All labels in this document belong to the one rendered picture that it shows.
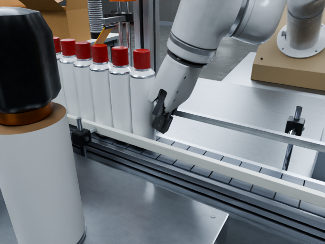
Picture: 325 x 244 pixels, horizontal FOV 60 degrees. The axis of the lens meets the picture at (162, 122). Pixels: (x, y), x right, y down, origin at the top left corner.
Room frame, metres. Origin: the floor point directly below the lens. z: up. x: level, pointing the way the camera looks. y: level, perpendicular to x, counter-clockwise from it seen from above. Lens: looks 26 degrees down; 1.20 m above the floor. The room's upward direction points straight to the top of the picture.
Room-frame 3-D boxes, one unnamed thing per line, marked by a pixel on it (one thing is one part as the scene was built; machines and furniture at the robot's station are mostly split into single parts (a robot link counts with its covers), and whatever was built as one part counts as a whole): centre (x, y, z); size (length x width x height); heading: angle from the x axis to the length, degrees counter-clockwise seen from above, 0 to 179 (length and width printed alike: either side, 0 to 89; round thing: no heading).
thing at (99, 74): (0.59, 0.13, 0.98); 0.05 x 0.05 x 0.20
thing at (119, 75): (0.57, 0.09, 0.98); 0.05 x 0.05 x 0.20
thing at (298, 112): (0.46, -0.24, 0.91); 0.07 x 0.03 x 0.17; 149
